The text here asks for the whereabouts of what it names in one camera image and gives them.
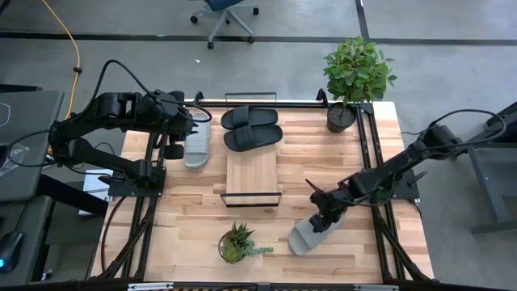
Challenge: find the black rubber slide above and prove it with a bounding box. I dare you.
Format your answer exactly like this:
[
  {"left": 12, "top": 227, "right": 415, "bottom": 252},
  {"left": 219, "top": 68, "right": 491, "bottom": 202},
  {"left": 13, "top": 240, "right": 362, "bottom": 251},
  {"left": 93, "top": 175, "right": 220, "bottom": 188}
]
[
  {"left": 220, "top": 104, "right": 280, "bottom": 131},
  {"left": 222, "top": 124, "right": 284, "bottom": 154}
]

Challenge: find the grey metal stand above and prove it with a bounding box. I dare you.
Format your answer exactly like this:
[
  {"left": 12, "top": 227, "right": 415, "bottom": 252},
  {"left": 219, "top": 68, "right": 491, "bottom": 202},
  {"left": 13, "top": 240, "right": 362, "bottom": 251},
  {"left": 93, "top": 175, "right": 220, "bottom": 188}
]
[{"left": 468, "top": 100, "right": 517, "bottom": 236}]

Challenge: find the grey rubber slide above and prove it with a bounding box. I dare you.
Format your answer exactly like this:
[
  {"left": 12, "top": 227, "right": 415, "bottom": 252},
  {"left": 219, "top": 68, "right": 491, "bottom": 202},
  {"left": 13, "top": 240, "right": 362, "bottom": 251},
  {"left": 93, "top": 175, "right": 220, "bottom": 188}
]
[
  {"left": 287, "top": 212, "right": 347, "bottom": 257},
  {"left": 183, "top": 112, "right": 212, "bottom": 170}
]

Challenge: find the wooden shelf with black frame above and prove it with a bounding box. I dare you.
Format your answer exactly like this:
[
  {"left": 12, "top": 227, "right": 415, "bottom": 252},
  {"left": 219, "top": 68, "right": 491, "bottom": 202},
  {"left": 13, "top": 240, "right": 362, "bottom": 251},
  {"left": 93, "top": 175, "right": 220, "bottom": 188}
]
[{"left": 220, "top": 91, "right": 284, "bottom": 209}]

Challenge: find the grey side desk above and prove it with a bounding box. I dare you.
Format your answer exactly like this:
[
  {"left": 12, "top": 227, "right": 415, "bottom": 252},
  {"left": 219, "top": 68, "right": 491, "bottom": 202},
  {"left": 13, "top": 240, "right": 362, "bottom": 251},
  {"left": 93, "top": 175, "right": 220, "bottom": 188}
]
[{"left": 0, "top": 89, "right": 65, "bottom": 203}]

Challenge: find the dark side desk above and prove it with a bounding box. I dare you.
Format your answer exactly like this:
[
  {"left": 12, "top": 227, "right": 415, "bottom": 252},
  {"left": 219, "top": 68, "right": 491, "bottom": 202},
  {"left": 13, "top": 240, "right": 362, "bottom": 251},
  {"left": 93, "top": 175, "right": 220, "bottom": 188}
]
[{"left": 0, "top": 196, "right": 53, "bottom": 284}]

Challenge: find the clear plastic bag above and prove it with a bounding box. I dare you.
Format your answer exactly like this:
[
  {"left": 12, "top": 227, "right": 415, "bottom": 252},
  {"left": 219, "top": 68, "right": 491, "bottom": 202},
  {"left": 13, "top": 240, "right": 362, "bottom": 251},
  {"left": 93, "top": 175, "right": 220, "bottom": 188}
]
[{"left": 0, "top": 143, "right": 30, "bottom": 175}]

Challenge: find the black computer mouse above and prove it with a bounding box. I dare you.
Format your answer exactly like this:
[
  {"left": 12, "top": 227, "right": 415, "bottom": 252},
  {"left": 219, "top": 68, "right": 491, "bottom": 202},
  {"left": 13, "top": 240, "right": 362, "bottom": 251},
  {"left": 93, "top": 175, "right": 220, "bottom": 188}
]
[{"left": 0, "top": 230, "right": 24, "bottom": 274}]

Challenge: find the blue office chair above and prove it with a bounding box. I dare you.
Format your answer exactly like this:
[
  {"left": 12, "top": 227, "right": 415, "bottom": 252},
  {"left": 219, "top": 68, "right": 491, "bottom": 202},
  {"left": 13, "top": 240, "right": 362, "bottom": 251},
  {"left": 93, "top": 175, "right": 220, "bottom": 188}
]
[{"left": 189, "top": 0, "right": 260, "bottom": 50}]

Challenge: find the potted artificial succulent plant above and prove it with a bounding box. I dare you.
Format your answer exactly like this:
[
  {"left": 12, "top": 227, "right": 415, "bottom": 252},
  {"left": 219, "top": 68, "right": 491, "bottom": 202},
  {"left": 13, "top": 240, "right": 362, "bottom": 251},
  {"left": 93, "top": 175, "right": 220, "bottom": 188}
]
[{"left": 217, "top": 221, "right": 275, "bottom": 265}]

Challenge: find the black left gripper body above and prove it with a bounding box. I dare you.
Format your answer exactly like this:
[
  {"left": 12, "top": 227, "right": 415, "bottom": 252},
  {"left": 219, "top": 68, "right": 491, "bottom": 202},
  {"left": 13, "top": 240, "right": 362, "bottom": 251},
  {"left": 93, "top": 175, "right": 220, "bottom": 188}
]
[{"left": 155, "top": 91, "right": 194, "bottom": 159}]

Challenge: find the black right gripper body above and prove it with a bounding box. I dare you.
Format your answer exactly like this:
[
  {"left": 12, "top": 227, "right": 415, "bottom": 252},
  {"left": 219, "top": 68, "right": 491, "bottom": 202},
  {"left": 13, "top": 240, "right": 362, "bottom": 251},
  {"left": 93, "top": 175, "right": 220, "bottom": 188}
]
[{"left": 305, "top": 179, "right": 356, "bottom": 221}]

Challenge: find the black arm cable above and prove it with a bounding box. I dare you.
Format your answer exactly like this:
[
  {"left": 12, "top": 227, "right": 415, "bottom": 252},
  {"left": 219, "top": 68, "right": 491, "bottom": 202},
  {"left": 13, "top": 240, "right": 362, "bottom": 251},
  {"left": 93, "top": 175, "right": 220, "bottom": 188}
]
[
  {"left": 423, "top": 108, "right": 508, "bottom": 147},
  {"left": 90, "top": 59, "right": 214, "bottom": 124}
]

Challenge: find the silver metal bracket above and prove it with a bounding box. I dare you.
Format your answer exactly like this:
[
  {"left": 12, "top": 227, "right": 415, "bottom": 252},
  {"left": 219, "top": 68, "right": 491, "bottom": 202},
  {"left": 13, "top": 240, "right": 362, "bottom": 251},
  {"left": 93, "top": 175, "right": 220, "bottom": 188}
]
[
  {"left": 354, "top": 284, "right": 400, "bottom": 291},
  {"left": 128, "top": 282, "right": 174, "bottom": 291}
]

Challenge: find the black aluminium rig frame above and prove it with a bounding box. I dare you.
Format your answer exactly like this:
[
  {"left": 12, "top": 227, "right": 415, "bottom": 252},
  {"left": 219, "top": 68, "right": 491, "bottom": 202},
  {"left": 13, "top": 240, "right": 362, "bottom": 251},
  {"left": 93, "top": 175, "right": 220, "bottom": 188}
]
[{"left": 90, "top": 87, "right": 435, "bottom": 284}]

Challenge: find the small tree in black pot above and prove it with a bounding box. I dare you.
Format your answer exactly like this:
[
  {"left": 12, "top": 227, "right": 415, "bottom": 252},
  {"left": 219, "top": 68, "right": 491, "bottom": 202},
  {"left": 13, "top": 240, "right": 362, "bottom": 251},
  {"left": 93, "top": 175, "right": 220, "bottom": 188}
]
[{"left": 322, "top": 35, "right": 399, "bottom": 134}]

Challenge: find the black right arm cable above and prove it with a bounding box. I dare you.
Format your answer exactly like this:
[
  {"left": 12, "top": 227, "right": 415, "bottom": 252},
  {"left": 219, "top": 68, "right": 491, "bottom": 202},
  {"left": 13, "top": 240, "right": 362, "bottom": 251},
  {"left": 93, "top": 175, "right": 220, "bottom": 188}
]
[{"left": 423, "top": 108, "right": 508, "bottom": 147}]

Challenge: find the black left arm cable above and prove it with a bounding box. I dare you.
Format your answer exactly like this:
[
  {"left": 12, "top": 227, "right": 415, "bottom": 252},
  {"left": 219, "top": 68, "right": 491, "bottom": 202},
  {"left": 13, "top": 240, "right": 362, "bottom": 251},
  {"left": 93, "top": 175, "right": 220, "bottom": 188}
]
[{"left": 90, "top": 59, "right": 214, "bottom": 124}]

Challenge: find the white paper sheet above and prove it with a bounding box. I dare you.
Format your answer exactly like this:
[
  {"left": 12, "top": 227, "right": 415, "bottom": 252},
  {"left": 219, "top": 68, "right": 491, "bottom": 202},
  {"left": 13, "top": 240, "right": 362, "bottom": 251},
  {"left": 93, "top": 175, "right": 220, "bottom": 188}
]
[{"left": 78, "top": 168, "right": 115, "bottom": 216}]

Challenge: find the yellow cable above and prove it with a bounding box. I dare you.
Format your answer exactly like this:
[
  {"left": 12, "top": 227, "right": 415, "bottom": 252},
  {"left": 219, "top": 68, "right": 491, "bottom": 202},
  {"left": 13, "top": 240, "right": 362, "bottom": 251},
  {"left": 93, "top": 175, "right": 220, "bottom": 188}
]
[{"left": 40, "top": 0, "right": 82, "bottom": 120}]

